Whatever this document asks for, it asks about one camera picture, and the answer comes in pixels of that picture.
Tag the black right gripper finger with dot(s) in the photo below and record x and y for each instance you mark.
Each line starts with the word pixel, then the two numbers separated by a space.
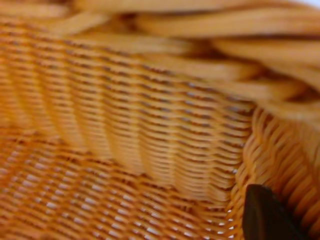
pixel 265 215

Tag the orange woven wicker basket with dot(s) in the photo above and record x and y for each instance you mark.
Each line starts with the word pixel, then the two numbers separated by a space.
pixel 125 125

